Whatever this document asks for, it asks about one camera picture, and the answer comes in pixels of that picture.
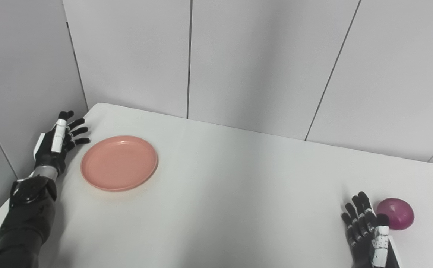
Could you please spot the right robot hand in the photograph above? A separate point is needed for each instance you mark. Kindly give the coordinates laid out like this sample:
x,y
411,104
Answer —
x,y
369,238

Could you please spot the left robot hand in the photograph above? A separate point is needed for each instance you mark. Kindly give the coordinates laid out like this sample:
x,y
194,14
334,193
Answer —
x,y
50,152

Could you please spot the purple red onion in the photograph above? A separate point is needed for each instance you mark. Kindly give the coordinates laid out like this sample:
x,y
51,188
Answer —
x,y
397,214

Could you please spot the pink plate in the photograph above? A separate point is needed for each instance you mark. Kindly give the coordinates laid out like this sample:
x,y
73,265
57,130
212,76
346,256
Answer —
x,y
119,163

